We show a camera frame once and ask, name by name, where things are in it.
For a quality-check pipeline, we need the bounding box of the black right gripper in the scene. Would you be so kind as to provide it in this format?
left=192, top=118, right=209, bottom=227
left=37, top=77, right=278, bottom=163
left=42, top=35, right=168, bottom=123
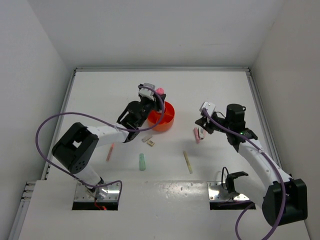
left=195, top=112, right=232, bottom=135

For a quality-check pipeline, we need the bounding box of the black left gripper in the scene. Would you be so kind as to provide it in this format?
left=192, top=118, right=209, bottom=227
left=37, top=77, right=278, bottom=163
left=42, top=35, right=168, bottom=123
left=136, top=90, right=166, bottom=128

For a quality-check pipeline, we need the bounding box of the pink capped glue bottle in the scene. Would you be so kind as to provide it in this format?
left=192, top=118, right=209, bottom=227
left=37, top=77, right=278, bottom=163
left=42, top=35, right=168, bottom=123
left=155, top=87, right=165, bottom=95

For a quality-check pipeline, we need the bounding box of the green glue stick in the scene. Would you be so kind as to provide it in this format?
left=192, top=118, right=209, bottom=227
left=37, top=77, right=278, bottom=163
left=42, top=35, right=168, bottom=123
left=139, top=153, right=146, bottom=171

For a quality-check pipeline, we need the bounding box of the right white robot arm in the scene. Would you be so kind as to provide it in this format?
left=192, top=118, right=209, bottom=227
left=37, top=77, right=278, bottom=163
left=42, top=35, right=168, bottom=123
left=195, top=101, right=308, bottom=226

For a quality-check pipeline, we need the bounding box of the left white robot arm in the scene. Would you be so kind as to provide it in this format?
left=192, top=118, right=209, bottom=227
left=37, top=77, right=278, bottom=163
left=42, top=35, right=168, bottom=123
left=52, top=95, right=163, bottom=195

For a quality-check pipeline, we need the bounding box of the orange round divided container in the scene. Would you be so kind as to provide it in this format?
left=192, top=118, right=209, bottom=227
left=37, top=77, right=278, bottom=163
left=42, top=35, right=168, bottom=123
left=147, top=101, right=176, bottom=132

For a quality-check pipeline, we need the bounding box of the grey white eraser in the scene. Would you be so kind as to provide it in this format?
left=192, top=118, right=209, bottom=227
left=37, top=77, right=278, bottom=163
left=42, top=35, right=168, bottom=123
left=142, top=135, right=153, bottom=143

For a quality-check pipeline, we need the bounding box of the small tan barcode box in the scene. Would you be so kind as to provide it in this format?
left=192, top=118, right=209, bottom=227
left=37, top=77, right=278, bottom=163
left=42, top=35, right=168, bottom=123
left=147, top=140, right=155, bottom=147

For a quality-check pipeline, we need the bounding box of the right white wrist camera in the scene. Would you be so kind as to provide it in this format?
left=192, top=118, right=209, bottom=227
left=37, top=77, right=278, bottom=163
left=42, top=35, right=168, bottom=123
left=199, top=101, right=216, bottom=117

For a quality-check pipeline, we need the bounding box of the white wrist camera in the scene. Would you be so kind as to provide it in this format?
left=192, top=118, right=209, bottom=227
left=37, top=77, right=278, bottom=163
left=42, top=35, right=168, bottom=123
left=199, top=101, right=216, bottom=117
left=138, top=83, right=156, bottom=101

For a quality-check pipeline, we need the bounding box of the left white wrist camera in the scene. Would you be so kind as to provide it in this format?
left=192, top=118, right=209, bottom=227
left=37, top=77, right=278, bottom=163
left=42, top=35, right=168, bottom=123
left=138, top=83, right=156, bottom=101

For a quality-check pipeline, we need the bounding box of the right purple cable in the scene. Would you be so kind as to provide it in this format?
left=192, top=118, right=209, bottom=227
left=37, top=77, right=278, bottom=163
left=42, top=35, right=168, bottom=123
left=201, top=107, right=287, bottom=240

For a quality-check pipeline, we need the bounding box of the purple cable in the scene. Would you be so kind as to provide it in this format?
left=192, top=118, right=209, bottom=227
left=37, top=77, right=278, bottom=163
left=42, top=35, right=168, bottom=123
left=201, top=107, right=287, bottom=240
left=35, top=86, right=166, bottom=208

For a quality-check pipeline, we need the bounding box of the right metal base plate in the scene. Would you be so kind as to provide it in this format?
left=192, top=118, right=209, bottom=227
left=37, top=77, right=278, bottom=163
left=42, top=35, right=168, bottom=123
left=207, top=181, right=250, bottom=203

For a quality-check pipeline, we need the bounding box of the metal base plate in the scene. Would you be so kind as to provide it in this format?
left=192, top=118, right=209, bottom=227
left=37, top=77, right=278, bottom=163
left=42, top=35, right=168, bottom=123
left=73, top=182, right=122, bottom=203
left=207, top=181, right=250, bottom=203

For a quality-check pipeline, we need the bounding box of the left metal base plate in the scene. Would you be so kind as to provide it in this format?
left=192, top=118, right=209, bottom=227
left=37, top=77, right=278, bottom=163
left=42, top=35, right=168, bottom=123
left=73, top=182, right=122, bottom=203

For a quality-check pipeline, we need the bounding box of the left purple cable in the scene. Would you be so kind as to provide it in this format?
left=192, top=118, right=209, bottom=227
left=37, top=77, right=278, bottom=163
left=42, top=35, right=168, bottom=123
left=35, top=86, right=166, bottom=208

